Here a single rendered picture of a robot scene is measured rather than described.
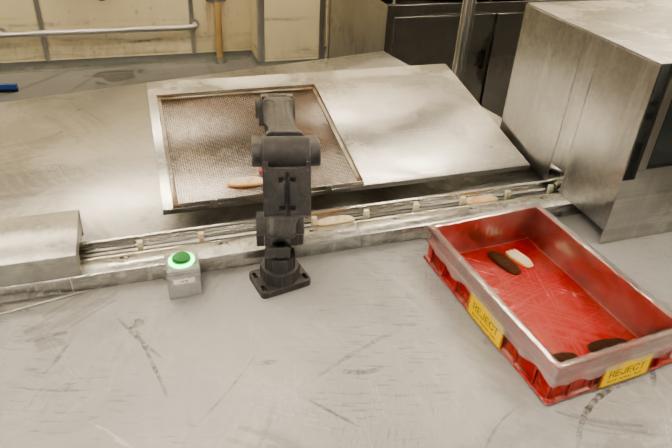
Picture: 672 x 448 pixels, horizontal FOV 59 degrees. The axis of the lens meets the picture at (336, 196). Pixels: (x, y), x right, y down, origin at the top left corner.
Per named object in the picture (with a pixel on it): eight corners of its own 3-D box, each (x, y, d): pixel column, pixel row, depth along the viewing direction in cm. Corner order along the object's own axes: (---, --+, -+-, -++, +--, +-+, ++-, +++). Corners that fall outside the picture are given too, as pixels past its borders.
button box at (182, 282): (168, 313, 130) (163, 273, 124) (165, 290, 136) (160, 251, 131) (206, 306, 132) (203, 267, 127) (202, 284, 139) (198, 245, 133)
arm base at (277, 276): (262, 300, 130) (311, 284, 135) (262, 271, 126) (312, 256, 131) (248, 277, 136) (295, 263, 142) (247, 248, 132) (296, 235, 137)
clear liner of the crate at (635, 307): (545, 412, 108) (558, 375, 102) (416, 255, 146) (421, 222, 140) (681, 365, 119) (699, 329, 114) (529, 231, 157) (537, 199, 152)
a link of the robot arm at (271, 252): (265, 265, 130) (290, 264, 131) (264, 226, 124) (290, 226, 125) (264, 240, 138) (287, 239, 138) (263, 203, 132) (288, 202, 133)
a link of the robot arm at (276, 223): (254, 219, 90) (320, 217, 91) (252, 131, 92) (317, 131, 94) (256, 249, 133) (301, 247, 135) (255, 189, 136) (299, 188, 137)
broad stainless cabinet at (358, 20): (371, 170, 350) (388, -9, 296) (320, 101, 433) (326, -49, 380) (637, 139, 404) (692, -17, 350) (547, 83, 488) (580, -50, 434)
